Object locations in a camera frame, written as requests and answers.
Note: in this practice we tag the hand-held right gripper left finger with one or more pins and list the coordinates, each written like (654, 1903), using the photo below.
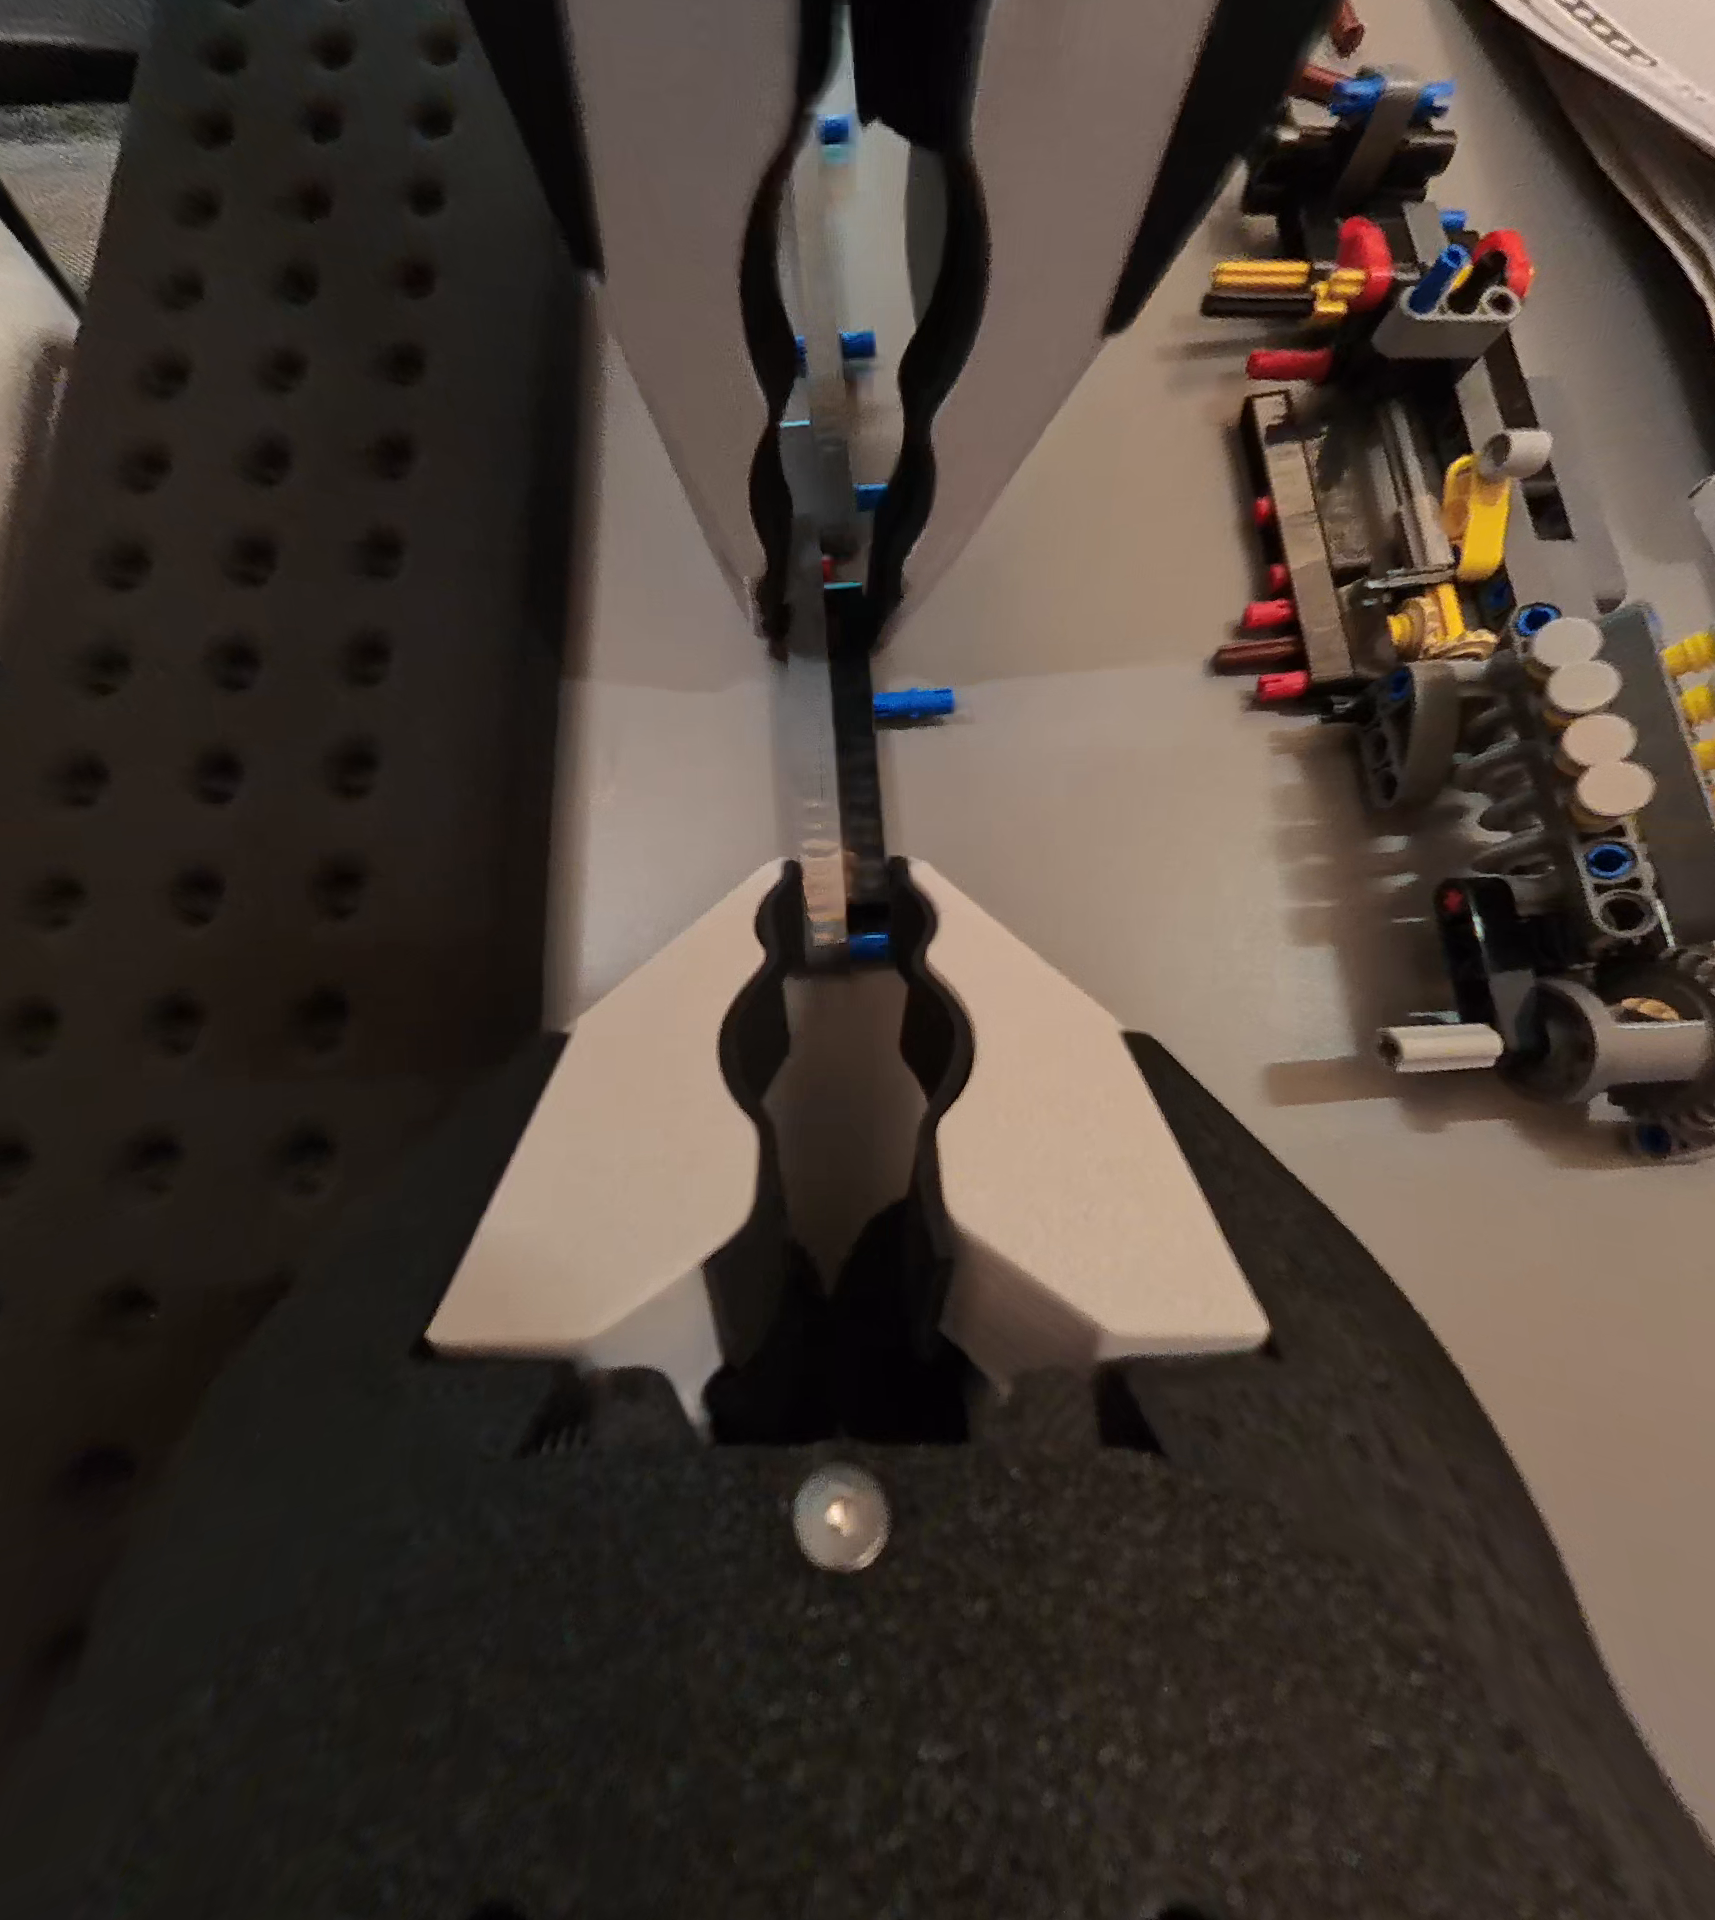
(598, 1201)

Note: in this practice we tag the long dark grey lego beam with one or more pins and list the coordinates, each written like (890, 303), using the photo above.
(813, 448)

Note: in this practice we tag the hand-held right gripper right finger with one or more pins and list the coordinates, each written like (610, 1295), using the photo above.
(1094, 1201)

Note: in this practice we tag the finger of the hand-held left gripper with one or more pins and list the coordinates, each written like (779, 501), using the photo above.
(1069, 147)
(660, 175)

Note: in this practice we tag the lego car chassis assembly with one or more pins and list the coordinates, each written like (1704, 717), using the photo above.
(1473, 526)

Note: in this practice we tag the instruction booklet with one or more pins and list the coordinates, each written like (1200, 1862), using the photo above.
(1695, 175)

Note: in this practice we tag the blue lego pin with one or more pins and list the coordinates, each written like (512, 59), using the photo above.
(918, 700)

